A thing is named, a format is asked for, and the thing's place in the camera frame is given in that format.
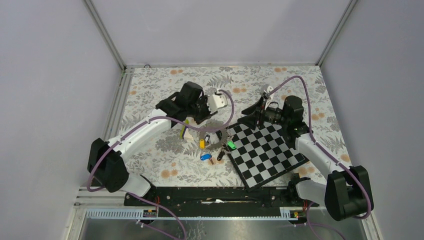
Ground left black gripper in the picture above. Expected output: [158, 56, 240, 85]
[187, 95, 218, 126]

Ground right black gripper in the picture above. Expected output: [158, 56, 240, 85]
[237, 96, 290, 131]

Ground metal keyring disc with rings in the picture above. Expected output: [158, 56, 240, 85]
[198, 121, 231, 151]

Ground green key tag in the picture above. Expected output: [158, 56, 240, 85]
[227, 140, 237, 150]

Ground yellow key tag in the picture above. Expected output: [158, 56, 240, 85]
[199, 139, 206, 149]

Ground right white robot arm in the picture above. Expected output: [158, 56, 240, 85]
[237, 93, 374, 221]

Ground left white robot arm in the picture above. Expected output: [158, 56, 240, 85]
[87, 81, 228, 206]

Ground green purple white toy bricks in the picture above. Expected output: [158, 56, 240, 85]
[180, 125, 194, 141]

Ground black white chessboard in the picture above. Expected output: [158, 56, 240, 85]
[227, 123, 308, 192]

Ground floral patterned table mat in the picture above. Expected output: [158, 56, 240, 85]
[99, 65, 359, 188]

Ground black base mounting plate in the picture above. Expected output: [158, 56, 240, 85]
[123, 186, 310, 218]

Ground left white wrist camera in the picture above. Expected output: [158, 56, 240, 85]
[207, 92, 228, 113]

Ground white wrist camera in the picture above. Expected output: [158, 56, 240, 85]
[260, 84, 274, 103]
[207, 92, 228, 113]

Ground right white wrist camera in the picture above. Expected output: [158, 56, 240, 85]
[260, 84, 274, 103]

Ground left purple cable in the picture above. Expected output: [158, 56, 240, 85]
[86, 89, 235, 240]

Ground purple cable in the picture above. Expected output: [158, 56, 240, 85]
[266, 75, 374, 240]
[86, 89, 235, 240]

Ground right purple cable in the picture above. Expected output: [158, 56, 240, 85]
[266, 75, 374, 240]

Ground white slotted cable duct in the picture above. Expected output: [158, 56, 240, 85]
[85, 207, 298, 221]

